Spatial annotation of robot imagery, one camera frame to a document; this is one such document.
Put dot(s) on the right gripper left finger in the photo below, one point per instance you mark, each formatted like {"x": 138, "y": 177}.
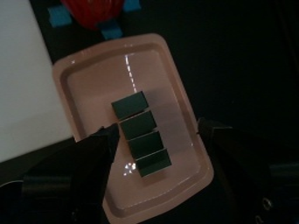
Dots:
{"x": 66, "y": 180}

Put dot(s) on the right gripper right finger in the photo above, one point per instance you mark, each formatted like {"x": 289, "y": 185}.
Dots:
{"x": 248, "y": 175}

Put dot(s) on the dark green sushi piece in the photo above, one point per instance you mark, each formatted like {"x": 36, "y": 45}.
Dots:
{"x": 130, "y": 105}
{"x": 146, "y": 144}
{"x": 138, "y": 125}
{"x": 154, "y": 162}

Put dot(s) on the pink rectangular plate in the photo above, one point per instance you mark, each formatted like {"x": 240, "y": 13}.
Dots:
{"x": 98, "y": 87}

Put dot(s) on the white cutting board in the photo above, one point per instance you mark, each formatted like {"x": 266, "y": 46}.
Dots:
{"x": 23, "y": 78}

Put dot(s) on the blue tape piece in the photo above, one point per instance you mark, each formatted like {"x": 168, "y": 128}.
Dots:
{"x": 110, "y": 29}
{"x": 132, "y": 5}
{"x": 59, "y": 16}

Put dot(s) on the red plastic cup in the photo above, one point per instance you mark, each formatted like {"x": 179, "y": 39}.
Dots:
{"x": 94, "y": 11}

